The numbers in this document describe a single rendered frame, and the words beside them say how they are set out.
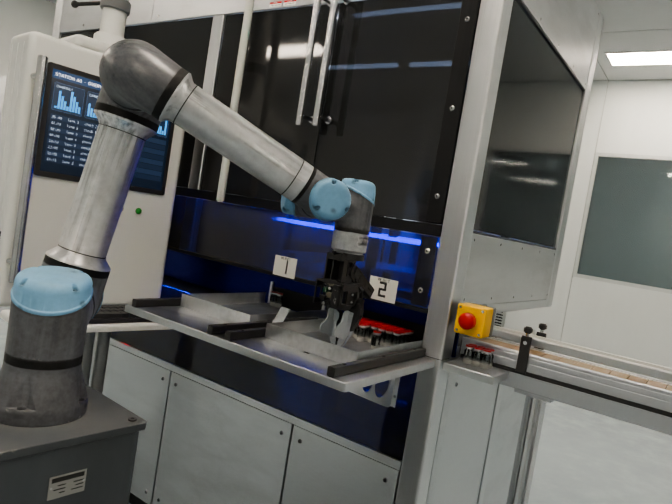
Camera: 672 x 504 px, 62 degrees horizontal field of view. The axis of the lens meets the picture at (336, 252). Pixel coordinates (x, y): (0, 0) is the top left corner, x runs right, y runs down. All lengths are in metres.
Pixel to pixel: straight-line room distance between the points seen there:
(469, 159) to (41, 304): 0.97
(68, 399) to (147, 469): 1.23
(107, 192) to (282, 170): 0.33
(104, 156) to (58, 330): 0.32
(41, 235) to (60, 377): 0.82
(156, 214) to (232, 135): 0.97
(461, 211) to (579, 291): 4.65
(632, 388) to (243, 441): 1.10
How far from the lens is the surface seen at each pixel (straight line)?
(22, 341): 1.00
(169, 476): 2.14
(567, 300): 6.03
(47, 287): 0.98
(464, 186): 1.41
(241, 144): 0.98
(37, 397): 1.01
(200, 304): 1.54
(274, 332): 1.33
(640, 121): 6.12
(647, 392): 1.43
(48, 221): 1.78
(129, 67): 1.00
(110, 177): 1.10
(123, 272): 1.89
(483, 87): 1.45
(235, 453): 1.89
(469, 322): 1.35
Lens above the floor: 1.18
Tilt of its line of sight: 3 degrees down
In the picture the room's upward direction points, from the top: 9 degrees clockwise
